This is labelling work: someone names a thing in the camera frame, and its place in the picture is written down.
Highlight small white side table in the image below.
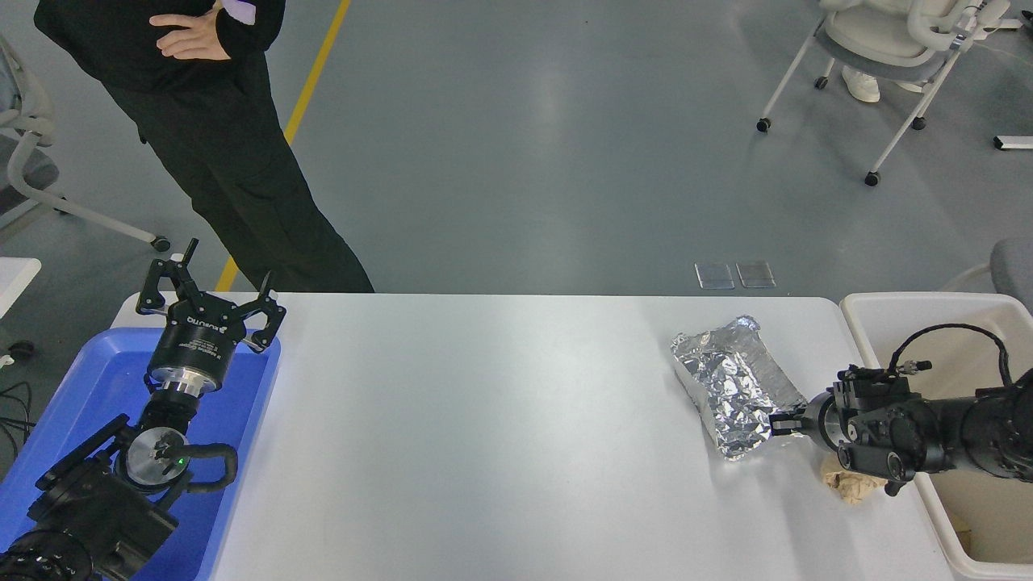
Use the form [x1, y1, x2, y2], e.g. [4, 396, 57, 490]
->
[0, 257, 42, 320]

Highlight black cables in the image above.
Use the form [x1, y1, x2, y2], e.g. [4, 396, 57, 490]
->
[0, 382, 35, 462]

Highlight blue plastic tray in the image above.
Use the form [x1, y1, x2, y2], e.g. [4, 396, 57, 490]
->
[0, 327, 282, 581]

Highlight person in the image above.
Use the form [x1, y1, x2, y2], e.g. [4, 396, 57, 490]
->
[34, 0, 374, 294]
[842, 66, 926, 103]

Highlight tan paper scrap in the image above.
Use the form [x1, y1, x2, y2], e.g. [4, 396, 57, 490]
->
[946, 508, 974, 551]

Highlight white wheeled chair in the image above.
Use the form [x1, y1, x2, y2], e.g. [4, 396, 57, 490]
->
[756, 0, 1023, 188]

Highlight grey office chair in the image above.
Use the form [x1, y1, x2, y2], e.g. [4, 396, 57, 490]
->
[0, 36, 172, 253]

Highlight crumpled tan paper ball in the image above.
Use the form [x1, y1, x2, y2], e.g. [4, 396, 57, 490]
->
[821, 460, 889, 507]

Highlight large pale plastic bin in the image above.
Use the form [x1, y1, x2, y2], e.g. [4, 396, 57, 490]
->
[839, 291, 1033, 581]

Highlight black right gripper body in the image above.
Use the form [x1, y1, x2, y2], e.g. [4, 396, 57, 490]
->
[804, 391, 835, 451]

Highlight person's hand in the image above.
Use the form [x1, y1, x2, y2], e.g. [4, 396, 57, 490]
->
[149, 0, 234, 61]

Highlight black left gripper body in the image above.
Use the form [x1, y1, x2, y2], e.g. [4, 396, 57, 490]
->
[150, 292, 247, 378]

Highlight silver foil plate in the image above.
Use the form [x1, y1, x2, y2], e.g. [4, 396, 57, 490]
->
[669, 315, 810, 462]

